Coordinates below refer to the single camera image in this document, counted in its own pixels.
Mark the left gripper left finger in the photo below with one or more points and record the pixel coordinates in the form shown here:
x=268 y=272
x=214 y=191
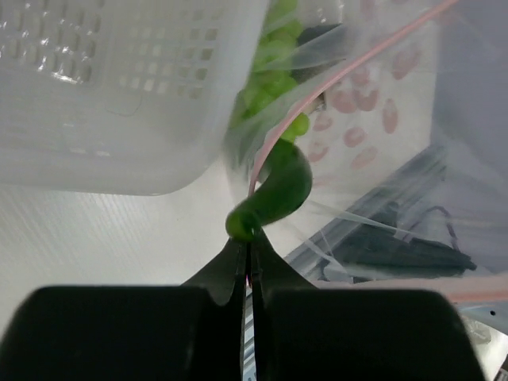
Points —
x=194 y=331

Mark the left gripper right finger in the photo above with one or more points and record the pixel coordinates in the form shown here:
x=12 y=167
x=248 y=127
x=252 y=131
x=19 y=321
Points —
x=303 y=332

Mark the green chili pepper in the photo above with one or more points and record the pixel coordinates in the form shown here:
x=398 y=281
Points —
x=287 y=181

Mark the green grape bunch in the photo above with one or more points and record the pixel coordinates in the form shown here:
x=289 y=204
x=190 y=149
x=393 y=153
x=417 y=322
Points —
x=269 y=79

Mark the clear zip top bag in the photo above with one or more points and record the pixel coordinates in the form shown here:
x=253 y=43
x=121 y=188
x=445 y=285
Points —
x=378 y=83

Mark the white plastic basket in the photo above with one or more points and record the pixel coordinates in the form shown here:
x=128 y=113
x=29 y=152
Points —
x=120 y=97

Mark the aluminium mounting rail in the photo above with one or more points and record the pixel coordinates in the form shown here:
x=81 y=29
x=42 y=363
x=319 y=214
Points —
x=425 y=221

